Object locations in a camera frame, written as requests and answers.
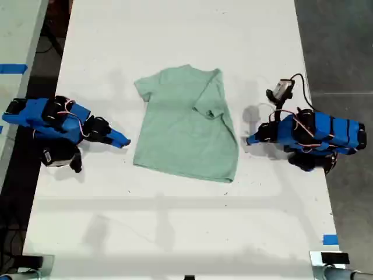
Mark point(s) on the blue-taped fixed gripper jaw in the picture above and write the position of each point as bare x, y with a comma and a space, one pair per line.
256, 135
119, 136

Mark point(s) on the pale green T-shirt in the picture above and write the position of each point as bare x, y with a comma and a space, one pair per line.
183, 131

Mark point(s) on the short blue tape strip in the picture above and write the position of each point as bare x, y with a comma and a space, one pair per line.
330, 239

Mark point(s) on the small black box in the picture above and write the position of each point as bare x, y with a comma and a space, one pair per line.
32, 262
334, 258

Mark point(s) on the grey metal pipe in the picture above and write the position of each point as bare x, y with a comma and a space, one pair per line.
346, 274

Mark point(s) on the white metal bracket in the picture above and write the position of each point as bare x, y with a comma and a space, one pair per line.
315, 264

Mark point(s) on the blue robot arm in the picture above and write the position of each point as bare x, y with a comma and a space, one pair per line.
323, 131
35, 115

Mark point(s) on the long blue tape strip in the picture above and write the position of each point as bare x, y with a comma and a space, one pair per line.
13, 69

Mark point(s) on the blue-taped moving gripper jaw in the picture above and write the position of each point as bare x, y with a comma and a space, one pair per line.
256, 141
113, 142

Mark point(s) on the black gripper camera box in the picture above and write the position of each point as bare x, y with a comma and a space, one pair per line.
56, 156
281, 89

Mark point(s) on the white side table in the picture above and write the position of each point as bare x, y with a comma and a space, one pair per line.
14, 58

